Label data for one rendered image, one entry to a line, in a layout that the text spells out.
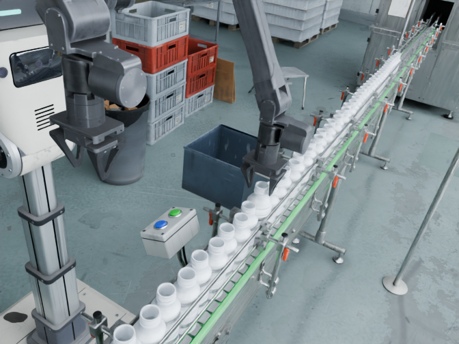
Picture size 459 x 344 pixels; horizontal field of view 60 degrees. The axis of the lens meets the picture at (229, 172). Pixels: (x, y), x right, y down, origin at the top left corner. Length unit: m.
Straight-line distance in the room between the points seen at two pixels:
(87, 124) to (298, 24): 7.04
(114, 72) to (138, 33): 2.80
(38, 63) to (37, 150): 0.24
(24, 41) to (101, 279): 1.61
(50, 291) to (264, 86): 1.05
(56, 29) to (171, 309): 0.53
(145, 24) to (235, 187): 1.96
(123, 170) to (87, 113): 2.41
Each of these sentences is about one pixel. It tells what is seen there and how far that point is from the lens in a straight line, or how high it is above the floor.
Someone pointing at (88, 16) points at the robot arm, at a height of 1.65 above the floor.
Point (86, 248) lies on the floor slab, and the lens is 2.62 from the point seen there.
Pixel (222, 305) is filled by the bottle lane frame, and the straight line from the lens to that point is 1.01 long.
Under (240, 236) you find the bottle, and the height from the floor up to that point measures 1.12.
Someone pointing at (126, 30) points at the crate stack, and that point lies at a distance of 3.43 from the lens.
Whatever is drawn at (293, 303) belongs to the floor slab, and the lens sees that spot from 2.40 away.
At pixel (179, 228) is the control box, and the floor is 1.11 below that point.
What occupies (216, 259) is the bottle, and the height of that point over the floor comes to 1.13.
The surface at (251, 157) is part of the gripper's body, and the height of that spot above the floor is 1.28.
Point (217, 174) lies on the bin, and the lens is 1.67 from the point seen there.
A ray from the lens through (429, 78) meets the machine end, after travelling 5.66.
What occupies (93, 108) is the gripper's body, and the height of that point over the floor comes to 1.52.
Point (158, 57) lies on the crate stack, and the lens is 3.42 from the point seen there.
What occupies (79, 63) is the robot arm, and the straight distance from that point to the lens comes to 0.61.
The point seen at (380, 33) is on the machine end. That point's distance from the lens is 5.63.
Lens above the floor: 1.78
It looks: 32 degrees down
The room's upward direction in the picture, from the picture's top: 8 degrees clockwise
